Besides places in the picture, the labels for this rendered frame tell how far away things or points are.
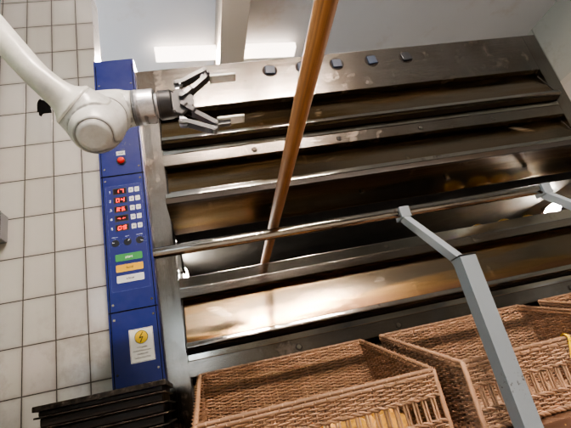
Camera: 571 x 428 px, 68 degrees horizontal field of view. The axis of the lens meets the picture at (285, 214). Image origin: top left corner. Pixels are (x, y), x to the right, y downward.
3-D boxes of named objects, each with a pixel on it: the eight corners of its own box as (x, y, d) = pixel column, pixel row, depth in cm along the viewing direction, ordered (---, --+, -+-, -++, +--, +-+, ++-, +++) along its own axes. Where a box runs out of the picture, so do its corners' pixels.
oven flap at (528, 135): (170, 209, 157) (167, 173, 170) (583, 147, 188) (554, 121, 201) (168, 201, 153) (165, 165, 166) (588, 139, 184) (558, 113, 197)
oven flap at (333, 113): (163, 149, 166) (161, 120, 179) (556, 99, 197) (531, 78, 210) (160, 140, 162) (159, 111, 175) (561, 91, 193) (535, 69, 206)
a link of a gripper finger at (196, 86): (183, 106, 112) (179, 104, 113) (211, 81, 117) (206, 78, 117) (182, 97, 109) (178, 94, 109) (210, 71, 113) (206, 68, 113)
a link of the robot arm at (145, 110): (139, 132, 111) (163, 130, 112) (132, 112, 103) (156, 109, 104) (137, 104, 114) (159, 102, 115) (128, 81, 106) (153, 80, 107)
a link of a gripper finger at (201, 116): (182, 98, 109) (178, 103, 108) (219, 119, 107) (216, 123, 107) (183, 108, 112) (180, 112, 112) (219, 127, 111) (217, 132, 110)
